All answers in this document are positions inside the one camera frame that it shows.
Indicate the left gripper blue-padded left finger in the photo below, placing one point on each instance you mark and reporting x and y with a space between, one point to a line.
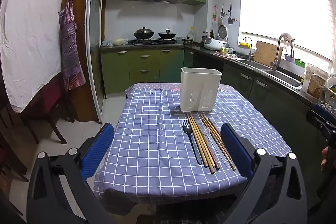
46 199

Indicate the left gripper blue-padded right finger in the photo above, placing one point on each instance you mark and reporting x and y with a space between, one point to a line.
274 192

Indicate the wooden chopstick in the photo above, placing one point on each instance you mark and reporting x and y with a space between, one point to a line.
215 132
200 143
230 161
206 153
203 142

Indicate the clear plastic spoon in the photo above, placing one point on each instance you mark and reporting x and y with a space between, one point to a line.
217 151

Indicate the black plastic fork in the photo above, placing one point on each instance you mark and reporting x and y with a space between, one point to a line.
188 131

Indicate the steel kitchen faucet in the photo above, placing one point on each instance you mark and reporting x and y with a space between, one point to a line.
285 37

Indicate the person's right hand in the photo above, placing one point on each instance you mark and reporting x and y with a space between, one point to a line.
324 160

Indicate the dark wooden chair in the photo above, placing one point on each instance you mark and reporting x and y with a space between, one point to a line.
40 108

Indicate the steel sink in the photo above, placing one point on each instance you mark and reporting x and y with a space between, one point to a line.
279 75

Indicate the wooden cutting board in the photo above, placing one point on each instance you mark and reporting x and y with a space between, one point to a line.
265 53

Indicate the blue checkered tablecloth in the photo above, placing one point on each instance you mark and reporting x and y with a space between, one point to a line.
151 160

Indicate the purple checkered apron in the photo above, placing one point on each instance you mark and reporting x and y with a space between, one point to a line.
73 75

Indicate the white plastic utensil holder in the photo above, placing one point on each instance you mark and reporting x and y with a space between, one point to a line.
199 88

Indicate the green lower cabinets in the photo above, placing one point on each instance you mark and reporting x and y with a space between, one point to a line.
122 69

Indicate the white round appliance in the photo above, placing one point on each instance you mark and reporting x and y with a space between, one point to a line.
222 32

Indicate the white rice cooker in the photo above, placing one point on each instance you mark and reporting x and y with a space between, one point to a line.
214 44

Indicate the gas stove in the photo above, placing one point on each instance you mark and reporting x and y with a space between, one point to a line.
143 42

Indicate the black wok with lid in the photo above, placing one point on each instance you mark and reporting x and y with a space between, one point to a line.
143 33

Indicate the black pan with lid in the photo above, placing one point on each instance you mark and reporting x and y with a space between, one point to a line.
168 35

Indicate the white hanging sheet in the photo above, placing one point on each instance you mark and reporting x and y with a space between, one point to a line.
30 48

